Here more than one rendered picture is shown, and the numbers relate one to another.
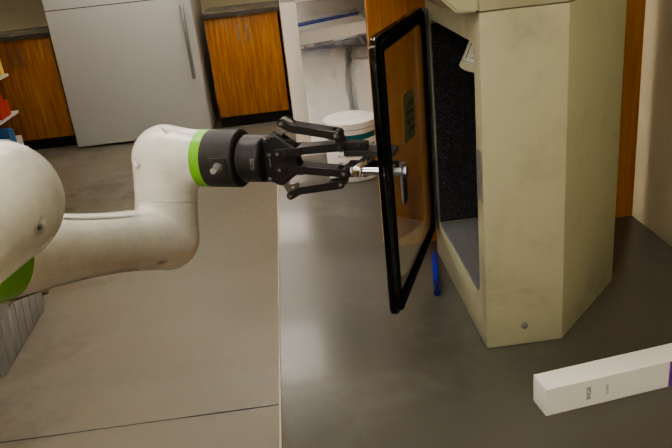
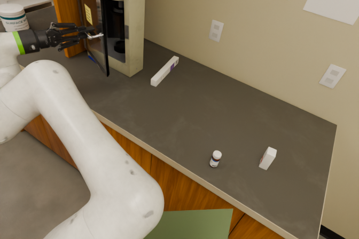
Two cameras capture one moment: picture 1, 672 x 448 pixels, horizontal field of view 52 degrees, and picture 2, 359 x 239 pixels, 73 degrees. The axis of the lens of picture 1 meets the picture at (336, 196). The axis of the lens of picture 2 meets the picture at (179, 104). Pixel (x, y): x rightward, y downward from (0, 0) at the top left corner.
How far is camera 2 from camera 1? 0.63 m
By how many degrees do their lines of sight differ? 55
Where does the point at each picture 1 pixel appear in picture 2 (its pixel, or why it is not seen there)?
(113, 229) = not seen: hidden behind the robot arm
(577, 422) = (162, 85)
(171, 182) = (10, 56)
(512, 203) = (134, 38)
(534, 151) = (138, 23)
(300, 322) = not seen: hidden behind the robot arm
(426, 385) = (126, 91)
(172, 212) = (15, 68)
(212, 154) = (29, 41)
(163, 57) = not seen: outside the picture
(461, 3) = not seen: outside the picture
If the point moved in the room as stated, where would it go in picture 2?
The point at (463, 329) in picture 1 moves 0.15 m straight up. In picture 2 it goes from (119, 74) to (118, 50)
